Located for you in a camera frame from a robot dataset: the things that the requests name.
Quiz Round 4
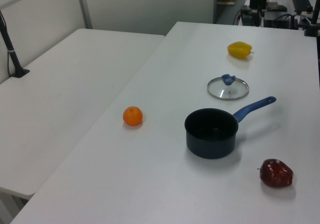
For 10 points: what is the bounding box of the glass lid blue knob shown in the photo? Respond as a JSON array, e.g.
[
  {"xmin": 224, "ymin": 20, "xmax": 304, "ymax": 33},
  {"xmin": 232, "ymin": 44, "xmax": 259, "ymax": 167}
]
[{"xmin": 206, "ymin": 74, "xmax": 250, "ymax": 101}]

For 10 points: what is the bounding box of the orange mandarin fruit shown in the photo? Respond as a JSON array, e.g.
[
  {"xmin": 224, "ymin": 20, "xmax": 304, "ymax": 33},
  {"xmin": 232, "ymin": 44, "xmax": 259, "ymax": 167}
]
[{"xmin": 122, "ymin": 106, "xmax": 144, "ymax": 127}]

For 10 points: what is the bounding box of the dark blue saucepan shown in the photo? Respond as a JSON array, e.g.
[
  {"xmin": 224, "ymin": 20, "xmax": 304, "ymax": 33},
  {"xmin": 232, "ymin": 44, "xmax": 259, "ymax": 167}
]
[{"xmin": 184, "ymin": 96, "xmax": 277, "ymax": 160}]

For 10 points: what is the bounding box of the yellow starfruit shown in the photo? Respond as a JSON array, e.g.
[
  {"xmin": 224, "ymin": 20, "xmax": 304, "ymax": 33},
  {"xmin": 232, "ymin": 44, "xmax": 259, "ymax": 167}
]
[{"xmin": 226, "ymin": 41, "xmax": 255, "ymax": 60}]

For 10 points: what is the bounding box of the white side table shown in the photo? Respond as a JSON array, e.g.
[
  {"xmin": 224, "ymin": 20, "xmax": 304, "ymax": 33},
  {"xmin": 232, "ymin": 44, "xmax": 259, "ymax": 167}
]
[{"xmin": 0, "ymin": 28, "xmax": 166, "ymax": 202}]

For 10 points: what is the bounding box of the red apple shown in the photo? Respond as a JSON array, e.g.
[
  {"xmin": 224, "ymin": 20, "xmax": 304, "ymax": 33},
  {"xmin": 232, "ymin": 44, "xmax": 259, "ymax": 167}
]
[{"xmin": 257, "ymin": 158, "xmax": 294, "ymax": 188}]

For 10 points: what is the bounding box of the dark grey equipment box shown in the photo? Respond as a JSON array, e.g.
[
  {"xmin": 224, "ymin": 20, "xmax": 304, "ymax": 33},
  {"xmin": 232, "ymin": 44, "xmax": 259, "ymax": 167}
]
[{"xmin": 263, "ymin": 10, "xmax": 299, "ymax": 29}]

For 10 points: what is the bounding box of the black flat pad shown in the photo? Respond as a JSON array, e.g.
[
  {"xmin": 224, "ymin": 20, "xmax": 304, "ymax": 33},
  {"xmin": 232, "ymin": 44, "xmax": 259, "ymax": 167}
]
[{"xmin": 265, "ymin": 4, "xmax": 289, "ymax": 11}]

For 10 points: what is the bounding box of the black stand with clamp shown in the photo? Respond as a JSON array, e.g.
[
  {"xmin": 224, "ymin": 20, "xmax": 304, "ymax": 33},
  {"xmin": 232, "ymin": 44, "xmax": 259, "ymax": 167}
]
[{"xmin": 303, "ymin": 0, "xmax": 320, "ymax": 37}]

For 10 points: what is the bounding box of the black keyboard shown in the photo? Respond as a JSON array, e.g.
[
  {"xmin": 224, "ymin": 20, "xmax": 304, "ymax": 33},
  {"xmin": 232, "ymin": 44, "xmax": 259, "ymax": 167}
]
[{"xmin": 290, "ymin": 0, "xmax": 314, "ymax": 14}]

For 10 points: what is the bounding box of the black box with cables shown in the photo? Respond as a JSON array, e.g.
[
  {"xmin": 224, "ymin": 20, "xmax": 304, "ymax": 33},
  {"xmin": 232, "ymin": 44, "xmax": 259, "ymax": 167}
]
[{"xmin": 240, "ymin": 5, "xmax": 263, "ymax": 27}]

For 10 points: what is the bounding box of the black camera pole with foot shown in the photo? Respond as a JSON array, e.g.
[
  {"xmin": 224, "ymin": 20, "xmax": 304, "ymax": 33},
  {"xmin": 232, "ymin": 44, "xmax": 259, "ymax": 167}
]
[{"xmin": 0, "ymin": 9, "xmax": 31, "ymax": 78}]

